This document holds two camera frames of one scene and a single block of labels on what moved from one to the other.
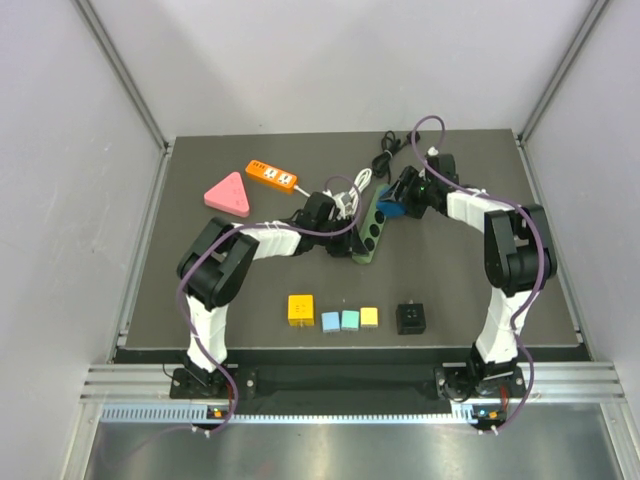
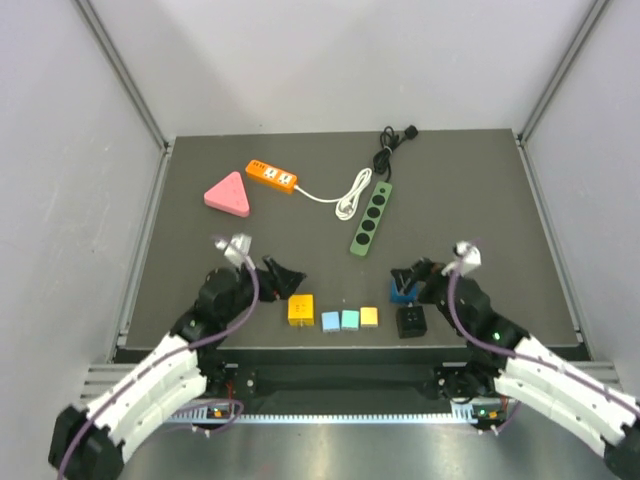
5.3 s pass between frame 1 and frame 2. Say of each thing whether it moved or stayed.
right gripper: moved
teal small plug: stayed
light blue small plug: stayed
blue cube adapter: moved
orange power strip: stayed
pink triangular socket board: stayed
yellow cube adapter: stayed
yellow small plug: stayed
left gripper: moved
